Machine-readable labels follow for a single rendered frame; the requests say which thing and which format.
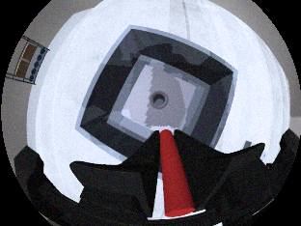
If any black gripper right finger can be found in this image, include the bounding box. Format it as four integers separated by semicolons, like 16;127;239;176
173;129;265;213

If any dark grey open box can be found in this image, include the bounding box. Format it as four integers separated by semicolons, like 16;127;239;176
74;24;238;162

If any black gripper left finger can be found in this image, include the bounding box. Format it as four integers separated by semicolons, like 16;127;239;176
69;129;161;218

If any red peg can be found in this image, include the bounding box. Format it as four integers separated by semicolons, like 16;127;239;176
159;129;196;217

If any grey square plate with hole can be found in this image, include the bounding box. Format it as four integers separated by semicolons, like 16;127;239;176
123;66;197;133

